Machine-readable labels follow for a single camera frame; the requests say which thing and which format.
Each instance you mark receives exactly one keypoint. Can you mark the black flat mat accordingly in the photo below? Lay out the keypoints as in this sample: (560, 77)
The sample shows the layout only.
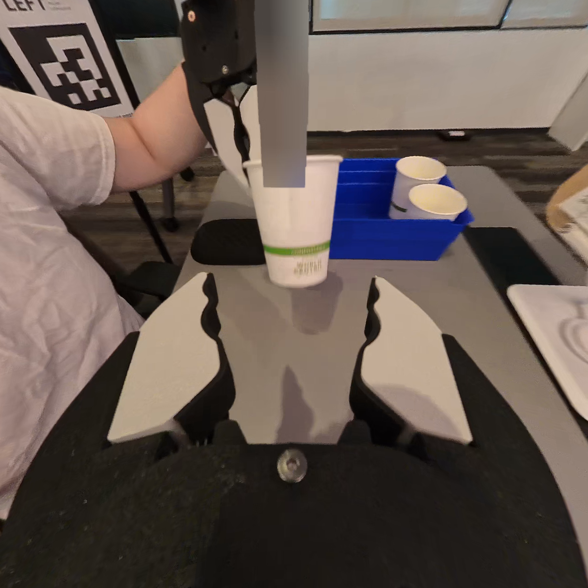
(514, 257)

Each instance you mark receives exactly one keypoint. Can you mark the black chair base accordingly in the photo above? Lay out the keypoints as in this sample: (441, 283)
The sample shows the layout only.
(170, 216)

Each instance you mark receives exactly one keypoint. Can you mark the white mount plate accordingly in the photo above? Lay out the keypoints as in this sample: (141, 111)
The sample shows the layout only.
(556, 340)

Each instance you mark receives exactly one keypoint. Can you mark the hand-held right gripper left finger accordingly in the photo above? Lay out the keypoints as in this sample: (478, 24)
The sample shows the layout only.
(165, 377)

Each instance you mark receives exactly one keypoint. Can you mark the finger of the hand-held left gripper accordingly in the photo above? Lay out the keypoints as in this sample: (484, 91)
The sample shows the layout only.
(228, 138)
(283, 92)

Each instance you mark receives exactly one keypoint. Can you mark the black white marker board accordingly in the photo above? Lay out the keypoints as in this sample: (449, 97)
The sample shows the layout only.
(64, 55)

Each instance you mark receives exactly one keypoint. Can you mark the blue plastic bin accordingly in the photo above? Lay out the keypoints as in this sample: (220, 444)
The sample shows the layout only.
(395, 234)

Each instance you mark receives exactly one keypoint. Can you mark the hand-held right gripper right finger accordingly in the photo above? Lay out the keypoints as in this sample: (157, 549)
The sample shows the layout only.
(413, 377)

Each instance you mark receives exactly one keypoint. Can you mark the black wrist rest pad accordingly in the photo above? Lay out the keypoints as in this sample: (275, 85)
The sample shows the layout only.
(230, 243)

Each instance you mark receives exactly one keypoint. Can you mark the white paper cup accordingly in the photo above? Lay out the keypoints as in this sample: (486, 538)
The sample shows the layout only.
(294, 230)
(415, 179)
(436, 204)

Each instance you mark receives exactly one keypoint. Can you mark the black chair armrest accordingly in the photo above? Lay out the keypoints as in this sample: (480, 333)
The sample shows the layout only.
(156, 280)

